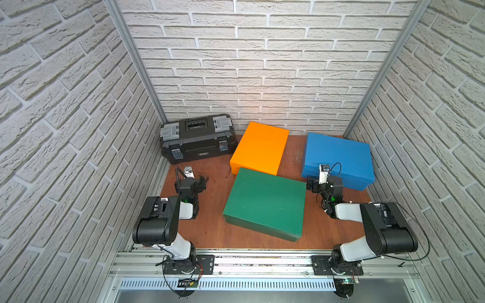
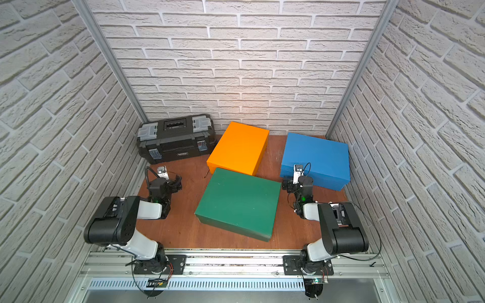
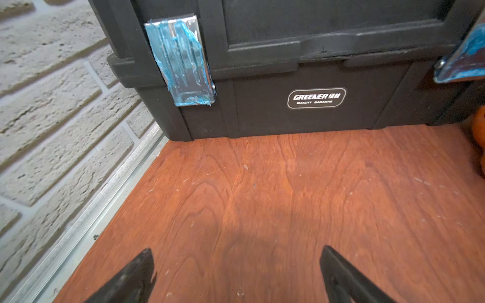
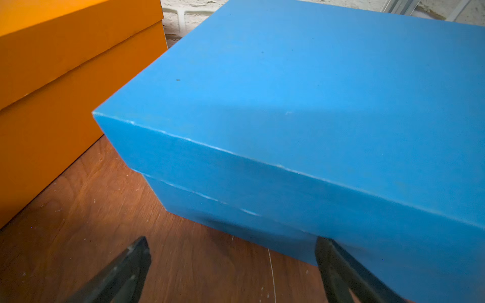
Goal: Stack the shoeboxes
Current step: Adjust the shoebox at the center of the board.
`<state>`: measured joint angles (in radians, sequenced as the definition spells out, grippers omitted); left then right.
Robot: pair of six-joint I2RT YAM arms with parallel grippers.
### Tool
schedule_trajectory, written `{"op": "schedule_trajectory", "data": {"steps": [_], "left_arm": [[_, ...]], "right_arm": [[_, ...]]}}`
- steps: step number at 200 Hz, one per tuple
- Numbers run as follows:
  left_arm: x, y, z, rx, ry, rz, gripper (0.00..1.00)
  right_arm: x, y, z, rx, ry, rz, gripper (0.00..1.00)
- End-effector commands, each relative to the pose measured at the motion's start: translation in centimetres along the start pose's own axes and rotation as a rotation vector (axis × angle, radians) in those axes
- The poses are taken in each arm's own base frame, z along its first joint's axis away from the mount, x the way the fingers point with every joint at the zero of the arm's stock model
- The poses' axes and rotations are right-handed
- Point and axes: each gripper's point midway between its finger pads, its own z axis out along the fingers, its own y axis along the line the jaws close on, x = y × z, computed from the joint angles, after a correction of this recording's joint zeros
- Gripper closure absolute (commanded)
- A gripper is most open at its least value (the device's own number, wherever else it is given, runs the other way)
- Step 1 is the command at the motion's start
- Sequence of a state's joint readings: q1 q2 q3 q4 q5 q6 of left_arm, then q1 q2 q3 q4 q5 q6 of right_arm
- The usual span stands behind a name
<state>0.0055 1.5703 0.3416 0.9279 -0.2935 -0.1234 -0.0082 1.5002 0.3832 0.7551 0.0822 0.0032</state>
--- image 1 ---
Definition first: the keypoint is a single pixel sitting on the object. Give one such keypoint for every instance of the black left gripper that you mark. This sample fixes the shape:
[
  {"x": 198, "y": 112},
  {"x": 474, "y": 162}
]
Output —
[{"x": 191, "y": 182}]

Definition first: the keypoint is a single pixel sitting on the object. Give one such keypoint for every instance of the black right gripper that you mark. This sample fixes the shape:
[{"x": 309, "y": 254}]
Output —
[{"x": 320, "y": 186}]

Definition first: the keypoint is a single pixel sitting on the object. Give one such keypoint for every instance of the blue shoebox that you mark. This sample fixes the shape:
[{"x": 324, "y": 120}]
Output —
[{"x": 350, "y": 160}]

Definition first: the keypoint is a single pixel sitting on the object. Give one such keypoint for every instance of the green shoebox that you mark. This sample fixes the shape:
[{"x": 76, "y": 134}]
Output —
[{"x": 268, "y": 204}]

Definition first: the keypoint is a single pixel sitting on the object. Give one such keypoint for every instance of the orange shoebox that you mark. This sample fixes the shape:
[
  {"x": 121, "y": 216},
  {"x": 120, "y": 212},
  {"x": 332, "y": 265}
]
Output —
[{"x": 260, "y": 149}]

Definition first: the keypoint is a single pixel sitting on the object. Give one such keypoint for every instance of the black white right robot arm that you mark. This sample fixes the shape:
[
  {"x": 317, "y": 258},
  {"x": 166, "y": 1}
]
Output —
[{"x": 386, "y": 229}]

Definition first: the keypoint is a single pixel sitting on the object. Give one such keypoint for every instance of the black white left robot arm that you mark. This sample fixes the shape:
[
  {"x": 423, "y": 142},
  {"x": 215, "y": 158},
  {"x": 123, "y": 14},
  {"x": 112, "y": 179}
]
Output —
[{"x": 158, "y": 221}]

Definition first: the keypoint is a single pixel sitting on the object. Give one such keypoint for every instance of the black grey toolbox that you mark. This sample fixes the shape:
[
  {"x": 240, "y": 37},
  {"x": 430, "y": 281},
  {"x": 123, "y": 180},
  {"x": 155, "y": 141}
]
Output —
[{"x": 198, "y": 138}]

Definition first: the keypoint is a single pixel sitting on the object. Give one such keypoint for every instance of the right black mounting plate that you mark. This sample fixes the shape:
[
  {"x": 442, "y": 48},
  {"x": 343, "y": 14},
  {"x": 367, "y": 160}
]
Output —
[{"x": 325, "y": 265}]

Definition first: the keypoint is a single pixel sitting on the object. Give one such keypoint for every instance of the black mounting plate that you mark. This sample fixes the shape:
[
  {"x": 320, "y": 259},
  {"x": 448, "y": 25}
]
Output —
[
  {"x": 206, "y": 264},
  {"x": 325, "y": 265}
]

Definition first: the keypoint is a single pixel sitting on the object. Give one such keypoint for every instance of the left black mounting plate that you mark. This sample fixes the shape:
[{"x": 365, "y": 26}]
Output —
[{"x": 206, "y": 264}]

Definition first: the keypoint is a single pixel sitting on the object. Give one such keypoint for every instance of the right green circuit board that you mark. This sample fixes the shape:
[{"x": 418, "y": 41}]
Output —
[{"x": 347, "y": 281}]

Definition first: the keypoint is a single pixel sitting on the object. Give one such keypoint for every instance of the green circuit board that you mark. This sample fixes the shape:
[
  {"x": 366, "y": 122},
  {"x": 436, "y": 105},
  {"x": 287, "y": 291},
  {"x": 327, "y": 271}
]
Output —
[
  {"x": 347, "y": 281},
  {"x": 187, "y": 283}
]

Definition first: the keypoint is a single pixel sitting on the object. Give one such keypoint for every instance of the left green circuit board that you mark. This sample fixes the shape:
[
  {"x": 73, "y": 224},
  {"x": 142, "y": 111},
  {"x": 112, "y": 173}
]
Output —
[{"x": 187, "y": 283}]

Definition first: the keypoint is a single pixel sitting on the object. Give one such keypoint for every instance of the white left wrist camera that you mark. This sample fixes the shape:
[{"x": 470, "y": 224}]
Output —
[{"x": 188, "y": 172}]

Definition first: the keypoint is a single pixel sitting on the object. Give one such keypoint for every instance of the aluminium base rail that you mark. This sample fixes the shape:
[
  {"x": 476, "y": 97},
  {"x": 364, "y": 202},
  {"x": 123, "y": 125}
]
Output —
[{"x": 260, "y": 270}]

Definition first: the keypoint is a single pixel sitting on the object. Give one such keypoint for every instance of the left aluminium corner post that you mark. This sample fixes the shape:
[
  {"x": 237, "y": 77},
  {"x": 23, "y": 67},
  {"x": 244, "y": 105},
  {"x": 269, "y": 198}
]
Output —
[{"x": 125, "y": 34}]

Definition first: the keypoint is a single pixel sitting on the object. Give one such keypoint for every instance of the aluminium corner post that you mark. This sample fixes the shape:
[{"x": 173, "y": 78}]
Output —
[
  {"x": 125, "y": 34},
  {"x": 408, "y": 28}
]

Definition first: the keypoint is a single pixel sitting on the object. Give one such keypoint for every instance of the right aluminium corner post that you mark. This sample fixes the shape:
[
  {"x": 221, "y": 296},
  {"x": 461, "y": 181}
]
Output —
[{"x": 408, "y": 28}]

